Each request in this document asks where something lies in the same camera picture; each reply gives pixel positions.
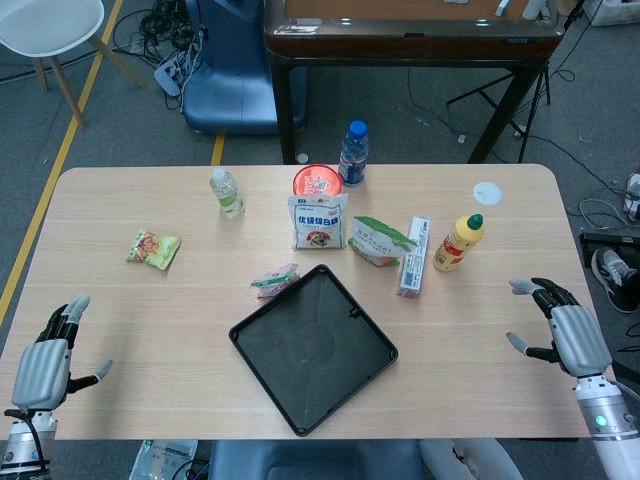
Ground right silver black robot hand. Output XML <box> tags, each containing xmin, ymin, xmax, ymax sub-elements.
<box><xmin>505</xmin><ymin>277</ymin><xmax>614</xmax><ymax>379</ymax></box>

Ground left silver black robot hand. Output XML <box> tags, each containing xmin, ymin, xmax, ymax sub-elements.
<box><xmin>10</xmin><ymin>293</ymin><xmax>114</xmax><ymax>414</ymax></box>

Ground small pink seasoning bag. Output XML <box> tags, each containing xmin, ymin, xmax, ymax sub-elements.
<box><xmin>249</xmin><ymin>263</ymin><xmax>300</xmax><ymax>305</ymax></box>

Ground green snack packet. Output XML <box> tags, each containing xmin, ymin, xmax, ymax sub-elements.
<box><xmin>125</xmin><ymin>229</ymin><xmax>183</xmax><ymax>272</ymax></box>

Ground black square plastic tray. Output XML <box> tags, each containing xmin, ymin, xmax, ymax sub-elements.
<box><xmin>228</xmin><ymin>263</ymin><xmax>400</xmax><ymax>438</ymax></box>

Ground black white sneaker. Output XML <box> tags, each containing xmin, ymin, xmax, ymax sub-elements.
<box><xmin>591</xmin><ymin>248</ymin><xmax>640</xmax><ymax>314</ymax></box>

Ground clear plastic bag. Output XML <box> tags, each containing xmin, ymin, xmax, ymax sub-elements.
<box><xmin>130</xmin><ymin>439</ymin><xmax>200</xmax><ymax>480</ymax></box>

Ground yellow bottle green cap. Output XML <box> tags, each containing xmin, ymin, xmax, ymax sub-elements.
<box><xmin>432</xmin><ymin>213</ymin><xmax>487</xmax><ymax>274</ymax></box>

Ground white robot shell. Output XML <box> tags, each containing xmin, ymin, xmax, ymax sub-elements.
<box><xmin>419</xmin><ymin>438</ymin><xmax>524</xmax><ymax>480</ymax></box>

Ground white round lid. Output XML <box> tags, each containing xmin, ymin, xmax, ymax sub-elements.
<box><xmin>473</xmin><ymin>180</ymin><xmax>504</xmax><ymax>206</ymax></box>

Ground white pink carton box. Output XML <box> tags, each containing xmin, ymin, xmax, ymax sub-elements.
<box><xmin>395</xmin><ymin>215</ymin><xmax>431</xmax><ymax>300</ymax></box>

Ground green white corn starch bag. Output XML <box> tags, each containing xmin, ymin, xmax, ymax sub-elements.
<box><xmin>347</xmin><ymin>215</ymin><xmax>419</xmax><ymax>270</ymax></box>

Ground black tripod stand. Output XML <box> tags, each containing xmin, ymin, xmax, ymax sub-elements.
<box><xmin>446</xmin><ymin>0</ymin><xmax>589</xmax><ymax>162</ymax></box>

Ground clear bottle green label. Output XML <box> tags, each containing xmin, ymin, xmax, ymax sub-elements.
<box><xmin>209</xmin><ymin>167</ymin><xmax>246</xmax><ymax>219</ymax></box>

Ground dark blue robot chassis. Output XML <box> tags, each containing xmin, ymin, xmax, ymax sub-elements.
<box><xmin>207</xmin><ymin>439</ymin><xmax>426</xmax><ymax>480</ymax></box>

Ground white sugar bag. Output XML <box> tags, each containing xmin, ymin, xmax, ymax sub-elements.
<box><xmin>287</xmin><ymin>193</ymin><xmax>350</xmax><ymax>251</ymax></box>

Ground clear bottle blue cap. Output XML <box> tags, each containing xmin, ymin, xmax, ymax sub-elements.
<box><xmin>338</xmin><ymin>119</ymin><xmax>371</xmax><ymax>188</ymax></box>

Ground red instant noodle cup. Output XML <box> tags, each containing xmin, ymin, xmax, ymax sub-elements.
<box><xmin>292</xmin><ymin>164</ymin><xmax>346</xmax><ymax>200</ymax></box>

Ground white power strip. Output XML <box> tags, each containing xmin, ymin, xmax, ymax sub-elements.
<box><xmin>153</xmin><ymin>47</ymin><xmax>201</xmax><ymax>99</ymax></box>

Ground blue machine body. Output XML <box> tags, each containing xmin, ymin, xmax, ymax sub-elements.
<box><xmin>182</xmin><ymin>0</ymin><xmax>307</xmax><ymax>136</ymax></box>

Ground dark wood mahjong table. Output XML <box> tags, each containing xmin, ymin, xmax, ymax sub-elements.
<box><xmin>263</xmin><ymin>0</ymin><xmax>566</xmax><ymax>165</ymax></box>

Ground white chair wooden legs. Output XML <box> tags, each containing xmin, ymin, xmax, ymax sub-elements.
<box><xmin>0</xmin><ymin>0</ymin><xmax>151</xmax><ymax>129</ymax></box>

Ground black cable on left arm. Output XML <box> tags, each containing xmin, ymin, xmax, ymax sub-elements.
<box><xmin>3</xmin><ymin>408</ymin><xmax>51</xmax><ymax>474</ymax></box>

